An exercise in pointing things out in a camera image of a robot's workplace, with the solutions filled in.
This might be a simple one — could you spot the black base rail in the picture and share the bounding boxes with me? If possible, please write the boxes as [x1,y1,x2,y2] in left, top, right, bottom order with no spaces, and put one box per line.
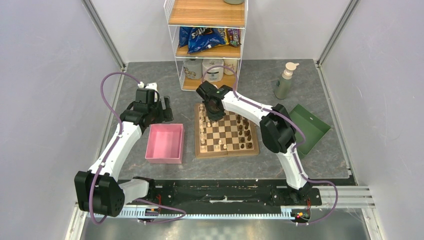
[115,177,357,216]

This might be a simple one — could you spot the white toilet paper roll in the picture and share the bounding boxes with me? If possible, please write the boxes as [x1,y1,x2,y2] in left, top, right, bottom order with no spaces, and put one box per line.
[202,58,224,82]

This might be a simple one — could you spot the white patterned mug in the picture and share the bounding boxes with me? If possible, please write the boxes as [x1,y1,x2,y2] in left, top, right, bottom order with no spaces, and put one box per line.
[183,58,203,80]

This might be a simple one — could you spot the pink printed cup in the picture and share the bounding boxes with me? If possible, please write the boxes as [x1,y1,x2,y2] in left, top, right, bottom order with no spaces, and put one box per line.
[223,58,239,76]

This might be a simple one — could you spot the pink plastic bin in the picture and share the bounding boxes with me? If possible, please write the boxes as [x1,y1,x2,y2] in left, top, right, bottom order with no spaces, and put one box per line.
[145,123,185,164]

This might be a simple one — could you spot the dark candy bag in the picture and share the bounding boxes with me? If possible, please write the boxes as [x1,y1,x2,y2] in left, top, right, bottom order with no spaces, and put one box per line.
[225,28,242,48]

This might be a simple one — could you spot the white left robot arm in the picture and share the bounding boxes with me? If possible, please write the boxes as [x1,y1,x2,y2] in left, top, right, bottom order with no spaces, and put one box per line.
[74,82,173,217]

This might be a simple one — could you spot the green plastic bin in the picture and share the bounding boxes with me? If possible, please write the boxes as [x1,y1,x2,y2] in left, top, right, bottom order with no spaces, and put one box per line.
[289,104,331,159]

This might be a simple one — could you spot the blue chips bag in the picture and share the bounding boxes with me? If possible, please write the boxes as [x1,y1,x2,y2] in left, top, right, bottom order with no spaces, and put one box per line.
[178,26,227,54]

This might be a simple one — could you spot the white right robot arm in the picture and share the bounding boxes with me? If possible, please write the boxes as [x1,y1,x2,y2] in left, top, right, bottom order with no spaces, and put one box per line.
[196,81,312,205]

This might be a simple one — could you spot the wooden chess board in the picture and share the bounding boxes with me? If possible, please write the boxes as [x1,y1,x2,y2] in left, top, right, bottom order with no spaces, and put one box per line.
[194,103,260,158]

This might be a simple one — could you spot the green soap pump bottle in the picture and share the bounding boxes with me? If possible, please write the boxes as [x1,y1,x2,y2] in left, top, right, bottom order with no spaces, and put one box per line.
[274,62,300,100]

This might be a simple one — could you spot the white wire wooden shelf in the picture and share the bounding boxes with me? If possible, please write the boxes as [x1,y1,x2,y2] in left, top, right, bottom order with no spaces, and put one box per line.
[163,0,249,91]

